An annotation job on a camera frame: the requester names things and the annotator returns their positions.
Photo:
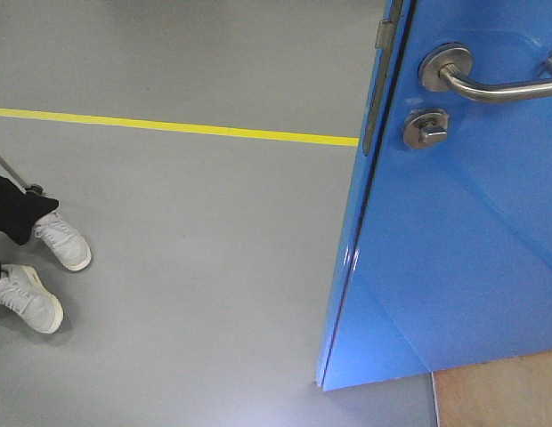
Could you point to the plywood base platform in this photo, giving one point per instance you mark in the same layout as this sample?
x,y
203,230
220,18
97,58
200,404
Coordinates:
x,y
505,392

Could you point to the near white sneaker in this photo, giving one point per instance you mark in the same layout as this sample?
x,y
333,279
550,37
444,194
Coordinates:
x,y
22,292

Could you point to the far white sneaker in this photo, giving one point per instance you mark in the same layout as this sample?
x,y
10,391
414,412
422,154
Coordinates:
x,y
66,243

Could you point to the steel door lever handle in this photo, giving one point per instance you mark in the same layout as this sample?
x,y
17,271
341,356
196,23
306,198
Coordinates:
x,y
447,67

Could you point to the steel thumb turn lock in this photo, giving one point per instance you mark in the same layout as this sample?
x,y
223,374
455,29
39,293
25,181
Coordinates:
x,y
425,127

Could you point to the blue door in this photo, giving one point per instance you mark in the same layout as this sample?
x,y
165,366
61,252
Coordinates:
x,y
445,257

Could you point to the far black trouser leg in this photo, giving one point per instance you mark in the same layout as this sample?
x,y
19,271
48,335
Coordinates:
x,y
20,211

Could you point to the grey chair leg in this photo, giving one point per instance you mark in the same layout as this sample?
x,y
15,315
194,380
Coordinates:
x,y
31,188

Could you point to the white sneaker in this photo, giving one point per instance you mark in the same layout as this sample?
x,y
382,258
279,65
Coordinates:
x,y
22,292
66,243

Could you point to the door latch plate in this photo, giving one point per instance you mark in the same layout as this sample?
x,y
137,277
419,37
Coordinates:
x,y
384,45

